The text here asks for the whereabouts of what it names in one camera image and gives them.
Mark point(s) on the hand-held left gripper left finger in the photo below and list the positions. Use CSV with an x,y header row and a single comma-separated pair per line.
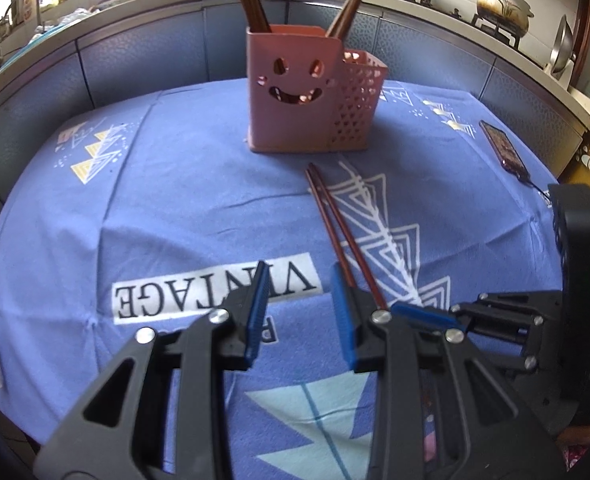
x,y
255,310

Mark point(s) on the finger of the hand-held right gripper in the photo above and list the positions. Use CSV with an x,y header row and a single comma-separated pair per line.
x,y
505,352
422,314

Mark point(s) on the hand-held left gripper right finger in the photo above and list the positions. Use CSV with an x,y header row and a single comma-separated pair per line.
x,y
342,315

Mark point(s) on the brown wooden chopstick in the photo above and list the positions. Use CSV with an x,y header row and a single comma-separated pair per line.
x,y
347,230
325,220

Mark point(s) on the pink plastic utensil holder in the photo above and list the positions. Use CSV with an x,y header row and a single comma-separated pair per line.
x,y
285,125

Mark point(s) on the bunch of brown chopsticks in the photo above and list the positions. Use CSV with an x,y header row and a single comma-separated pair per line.
x,y
256,10

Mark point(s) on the person's right forearm plaid sleeve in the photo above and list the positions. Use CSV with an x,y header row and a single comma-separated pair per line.
x,y
577,455

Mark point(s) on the blue printed tablecloth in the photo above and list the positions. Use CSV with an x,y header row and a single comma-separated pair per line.
x,y
175,200

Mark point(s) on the dark smartphone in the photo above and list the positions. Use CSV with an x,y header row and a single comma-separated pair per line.
x,y
502,147

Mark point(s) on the metal pot lid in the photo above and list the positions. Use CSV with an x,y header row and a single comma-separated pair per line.
x,y
561,45

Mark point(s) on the kitchen counter with cabinets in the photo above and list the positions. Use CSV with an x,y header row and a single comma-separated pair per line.
x,y
125,60

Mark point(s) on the gas stove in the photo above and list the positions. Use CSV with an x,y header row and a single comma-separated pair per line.
x,y
500,31

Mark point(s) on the white clay pot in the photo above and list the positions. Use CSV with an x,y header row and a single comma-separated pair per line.
x,y
505,5

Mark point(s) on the white plastic bag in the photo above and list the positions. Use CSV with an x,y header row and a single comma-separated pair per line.
x,y
70,17

